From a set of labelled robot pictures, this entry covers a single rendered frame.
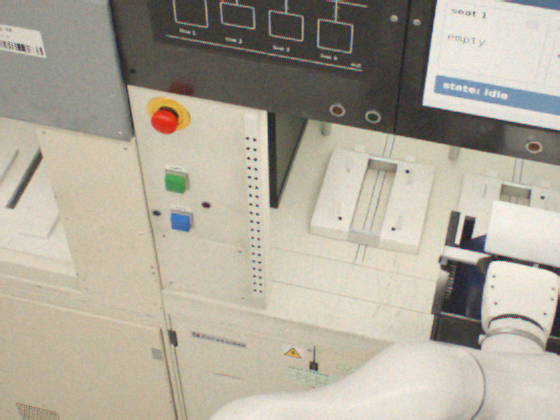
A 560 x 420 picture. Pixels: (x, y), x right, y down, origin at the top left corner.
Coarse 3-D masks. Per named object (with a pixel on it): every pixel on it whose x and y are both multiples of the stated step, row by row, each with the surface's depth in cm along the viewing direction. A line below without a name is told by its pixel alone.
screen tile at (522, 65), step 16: (448, 0) 119; (448, 16) 121; (464, 16) 121; (480, 16) 120; (496, 16) 120; (512, 16) 119; (544, 16) 118; (480, 32) 122; (496, 32) 121; (512, 32) 121; (528, 32) 120; (544, 32) 120; (448, 48) 125; (464, 48) 124; (528, 48) 122; (448, 64) 127; (464, 64) 126; (480, 64) 126; (496, 64) 125; (512, 64) 124; (528, 64) 124; (528, 80) 126
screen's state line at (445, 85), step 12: (444, 84) 130; (456, 84) 129; (468, 84) 129; (480, 84) 128; (456, 96) 131; (468, 96) 130; (480, 96) 130; (492, 96) 129; (504, 96) 129; (516, 96) 128; (528, 96) 128; (540, 96) 127; (552, 96) 127; (528, 108) 129; (540, 108) 129; (552, 108) 128
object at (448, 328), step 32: (448, 224) 159; (512, 224) 146; (544, 224) 147; (448, 256) 152; (480, 256) 152; (512, 256) 143; (544, 256) 143; (448, 288) 157; (448, 320) 148; (480, 320) 147
